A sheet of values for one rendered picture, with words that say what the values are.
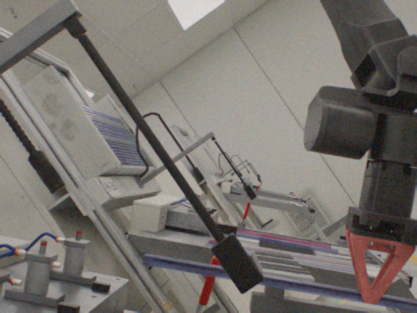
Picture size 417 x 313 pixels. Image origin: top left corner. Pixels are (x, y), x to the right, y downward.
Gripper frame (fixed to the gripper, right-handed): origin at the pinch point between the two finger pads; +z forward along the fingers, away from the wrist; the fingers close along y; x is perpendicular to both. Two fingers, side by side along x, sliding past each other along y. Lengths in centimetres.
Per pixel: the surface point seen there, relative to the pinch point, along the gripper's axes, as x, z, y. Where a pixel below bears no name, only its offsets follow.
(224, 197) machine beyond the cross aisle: -42, 15, -436
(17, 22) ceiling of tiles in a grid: -201, -85, -361
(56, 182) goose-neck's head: -34.4, -6.9, 5.9
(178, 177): -20.3, -9.9, 19.2
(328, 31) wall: 38, -204, -749
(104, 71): -27.5, -17.2, 19.2
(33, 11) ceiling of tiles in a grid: -191, -94, -362
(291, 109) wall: 9, -98, -749
